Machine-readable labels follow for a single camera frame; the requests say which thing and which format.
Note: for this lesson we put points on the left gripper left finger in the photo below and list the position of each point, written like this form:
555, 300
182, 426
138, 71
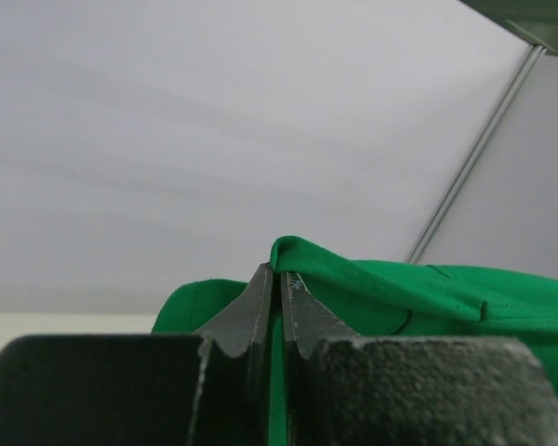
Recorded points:
241, 328

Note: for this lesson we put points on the green t shirt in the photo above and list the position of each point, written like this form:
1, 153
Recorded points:
382, 298

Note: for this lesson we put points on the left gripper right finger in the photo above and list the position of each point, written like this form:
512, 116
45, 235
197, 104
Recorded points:
307, 320

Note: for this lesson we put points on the right aluminium frame post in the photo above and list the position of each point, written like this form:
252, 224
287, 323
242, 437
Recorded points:
523, 69

